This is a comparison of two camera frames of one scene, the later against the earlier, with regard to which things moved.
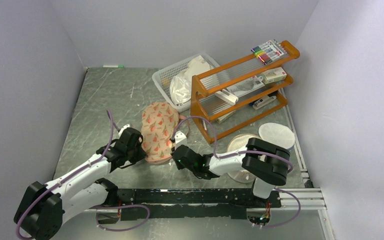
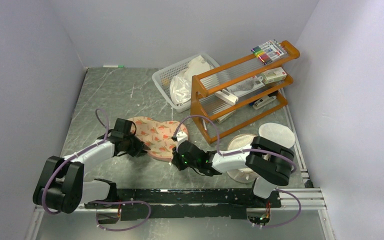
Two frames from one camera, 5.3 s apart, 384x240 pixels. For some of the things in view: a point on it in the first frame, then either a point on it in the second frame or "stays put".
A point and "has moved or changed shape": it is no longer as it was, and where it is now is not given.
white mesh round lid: x=280 y=135 stays put
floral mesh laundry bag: x=160 y=120 has moved or changed shape
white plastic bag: x=180 y=89 stays put
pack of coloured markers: x=270 y=52 stays put
